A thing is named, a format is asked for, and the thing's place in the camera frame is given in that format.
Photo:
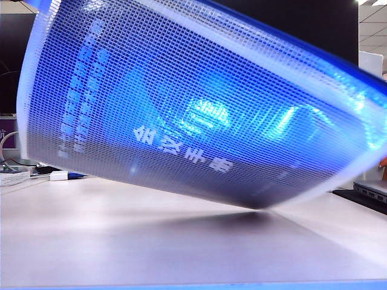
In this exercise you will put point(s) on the black rounded device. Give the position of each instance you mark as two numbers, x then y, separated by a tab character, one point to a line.
42	169

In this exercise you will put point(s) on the orange object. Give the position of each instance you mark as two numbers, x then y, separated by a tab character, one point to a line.
383	161

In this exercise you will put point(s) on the blue VGA plug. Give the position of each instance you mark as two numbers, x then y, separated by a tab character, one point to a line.
76	175

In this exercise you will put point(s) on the purple and grey box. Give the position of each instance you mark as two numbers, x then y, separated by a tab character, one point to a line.
7	133

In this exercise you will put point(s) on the white papers stack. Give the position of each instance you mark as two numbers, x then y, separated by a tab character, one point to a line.
12	178

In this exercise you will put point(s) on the white office partition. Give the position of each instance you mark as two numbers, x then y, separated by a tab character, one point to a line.
372	65

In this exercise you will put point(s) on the silver laptop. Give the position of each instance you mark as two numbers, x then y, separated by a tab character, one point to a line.
372	188

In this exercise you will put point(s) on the white video adapter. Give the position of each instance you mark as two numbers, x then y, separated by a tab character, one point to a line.
59	175

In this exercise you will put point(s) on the transparent mesh file bag blue zipper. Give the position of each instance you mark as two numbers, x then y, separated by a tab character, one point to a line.
181	105

